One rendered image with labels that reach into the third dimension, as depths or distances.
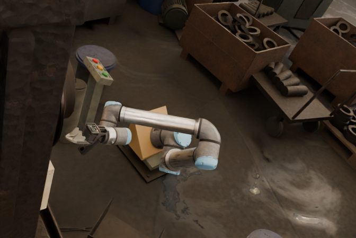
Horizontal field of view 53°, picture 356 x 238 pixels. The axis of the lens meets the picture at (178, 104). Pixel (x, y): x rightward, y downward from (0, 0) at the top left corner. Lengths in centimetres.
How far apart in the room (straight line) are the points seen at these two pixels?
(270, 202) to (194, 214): 72
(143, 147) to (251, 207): 97
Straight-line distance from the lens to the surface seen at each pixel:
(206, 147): 190
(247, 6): 527
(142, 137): 258
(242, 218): 281
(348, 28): 553
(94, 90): 252
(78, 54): 287
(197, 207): 268
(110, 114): 198
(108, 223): 167
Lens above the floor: 201
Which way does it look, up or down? 36 degrees down
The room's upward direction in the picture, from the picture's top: 24 degrees clockwise
